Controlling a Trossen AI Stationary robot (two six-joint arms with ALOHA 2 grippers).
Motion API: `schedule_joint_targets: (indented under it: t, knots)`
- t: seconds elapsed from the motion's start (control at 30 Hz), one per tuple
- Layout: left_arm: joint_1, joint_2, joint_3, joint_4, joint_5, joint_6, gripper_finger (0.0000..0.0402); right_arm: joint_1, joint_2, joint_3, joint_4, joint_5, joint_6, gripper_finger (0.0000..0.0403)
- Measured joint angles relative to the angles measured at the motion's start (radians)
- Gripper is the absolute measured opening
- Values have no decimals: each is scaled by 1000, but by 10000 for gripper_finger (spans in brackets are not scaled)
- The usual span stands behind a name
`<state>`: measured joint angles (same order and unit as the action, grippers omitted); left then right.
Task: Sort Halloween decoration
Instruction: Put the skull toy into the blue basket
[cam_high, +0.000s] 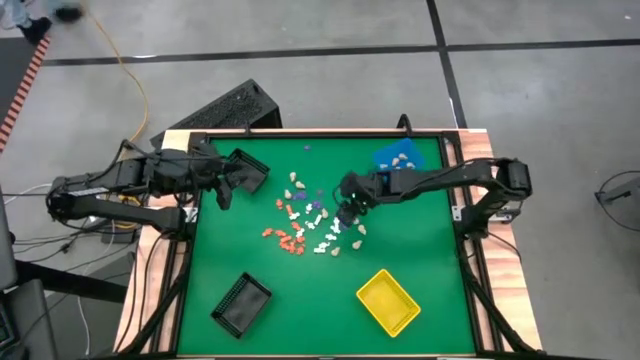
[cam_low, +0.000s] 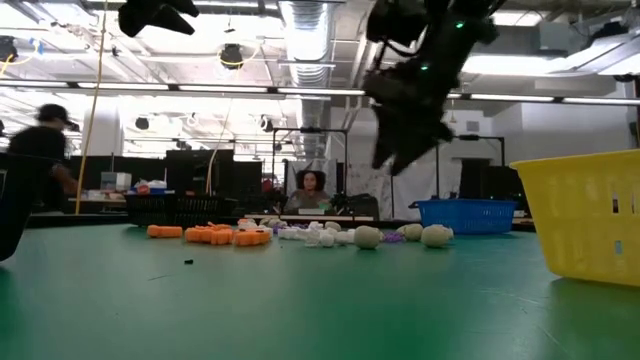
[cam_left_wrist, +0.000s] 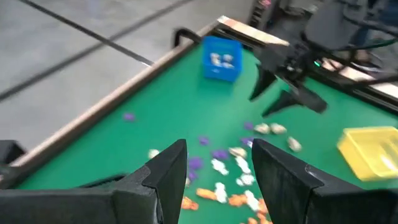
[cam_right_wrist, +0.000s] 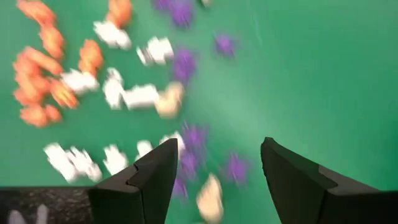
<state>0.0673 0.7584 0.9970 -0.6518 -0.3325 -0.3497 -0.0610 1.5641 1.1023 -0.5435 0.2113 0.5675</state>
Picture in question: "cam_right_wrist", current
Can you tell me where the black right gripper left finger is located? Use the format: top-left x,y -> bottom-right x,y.
88,138 -> 179,224

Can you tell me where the small purple plastic spider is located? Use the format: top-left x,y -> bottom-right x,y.
152,0 -> 172,11
172,48 -> 197,85
177,151 -> 200,182
182,123 -> 208,156
169,0 -> 194,29
172,177 -> 189,200
222,152 -> 251,187
213,32 -> 237,59

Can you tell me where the small cream plastic skull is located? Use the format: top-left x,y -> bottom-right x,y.
196,174 -> 224,224
154,81 -> 186,119

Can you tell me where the small orange plastic pumpkin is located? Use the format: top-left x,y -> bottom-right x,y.
39,24 -> 66,60
12,74 -> 50,105
45,105 -> 63,124
20,105 -> 47,128
105,0 -> 134,29
77,39 -> 105,77
49,77 -> 80,110
17,0 -> 58,26
14,46 -> 65,77

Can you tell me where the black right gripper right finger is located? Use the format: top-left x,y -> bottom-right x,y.
260,136 -> 382,224

